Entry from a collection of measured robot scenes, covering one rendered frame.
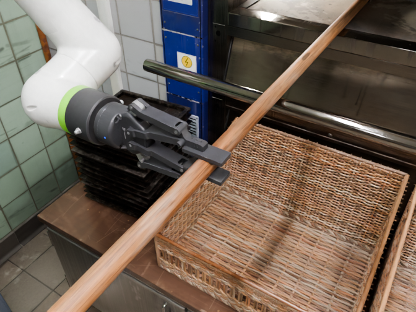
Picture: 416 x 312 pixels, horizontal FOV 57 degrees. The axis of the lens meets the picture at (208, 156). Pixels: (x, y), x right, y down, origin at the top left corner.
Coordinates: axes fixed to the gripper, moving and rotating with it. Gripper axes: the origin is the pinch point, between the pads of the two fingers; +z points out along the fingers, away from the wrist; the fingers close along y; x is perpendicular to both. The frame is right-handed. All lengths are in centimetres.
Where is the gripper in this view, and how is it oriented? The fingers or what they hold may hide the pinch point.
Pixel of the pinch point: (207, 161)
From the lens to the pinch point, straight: 59.5
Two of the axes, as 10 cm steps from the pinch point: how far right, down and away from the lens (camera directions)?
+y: 0.0, 7.7, 6.4
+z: 8.5, 3.4, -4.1
